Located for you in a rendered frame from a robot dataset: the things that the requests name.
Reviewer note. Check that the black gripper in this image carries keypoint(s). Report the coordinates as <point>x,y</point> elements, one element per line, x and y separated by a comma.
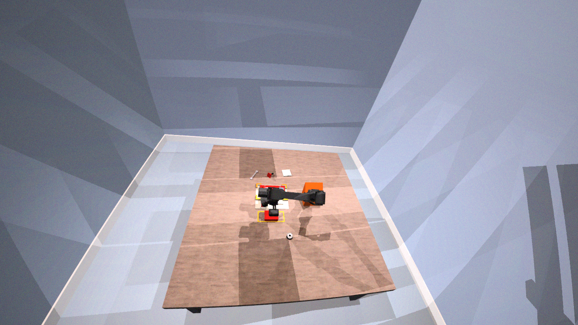
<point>274,212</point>

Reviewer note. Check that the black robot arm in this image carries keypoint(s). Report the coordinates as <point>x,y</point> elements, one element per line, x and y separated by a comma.
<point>274,194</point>

